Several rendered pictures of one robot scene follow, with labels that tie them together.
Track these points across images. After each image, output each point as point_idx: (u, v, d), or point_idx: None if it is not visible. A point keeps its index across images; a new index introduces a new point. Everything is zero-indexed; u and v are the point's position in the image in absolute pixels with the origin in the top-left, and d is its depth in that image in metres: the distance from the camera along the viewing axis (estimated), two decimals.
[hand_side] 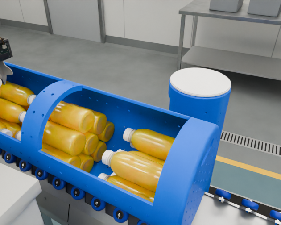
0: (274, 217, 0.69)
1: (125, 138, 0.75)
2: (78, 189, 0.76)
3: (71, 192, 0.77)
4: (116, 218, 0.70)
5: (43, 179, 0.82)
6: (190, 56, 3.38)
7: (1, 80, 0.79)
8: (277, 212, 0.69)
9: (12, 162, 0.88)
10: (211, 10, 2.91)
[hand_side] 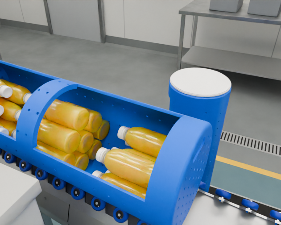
0: (274, 217, 0.69)
1: (119, 136, 0.76)
2: (75, 188, 0.76)
3: (72, 197, 0.76)
4: (120, 220, 0.69)
5: (45, 174, 0.81)
6: (190, 56, 3.38)
7: None
8: (277, 212, 0.69)
9: (14, 157, 0.88)
10: (211, 10, 2.91)
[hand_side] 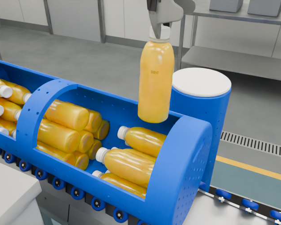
0: (274, 217, 0.69)
1: (119, 136, 0.76)
2: (75, 188, 0.76)
3: (72, 197, 0.76)
4: (120, 220, 0.69)
5: (45, 174, 0.81)
6: (190, 56, 3.38)
7: (168, 23, 0.49)
8: (277, 212, 0.69)
9: (14, 157, 0.88)
10: (211, 10, 2.91)
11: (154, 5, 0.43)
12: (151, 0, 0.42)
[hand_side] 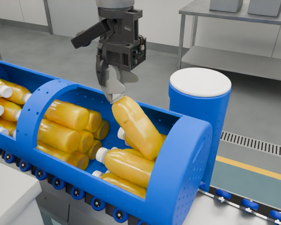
0: (274, 217, 0.69)
1: (119, 136, 0.76)
2: (75, 188, 0.76)
3: (72, 197, 0.76)
4: (120, 220, 0.69)
5: (45, 174, 0.81)
6: (190, 56, 3.38)
7: None
8: (277, 212, 0.69)
9: (14, 157, 0.88)
10: (211, 10, 2.91)
11: (103, 82, 0.57)
12: (101, 79, 0.57)
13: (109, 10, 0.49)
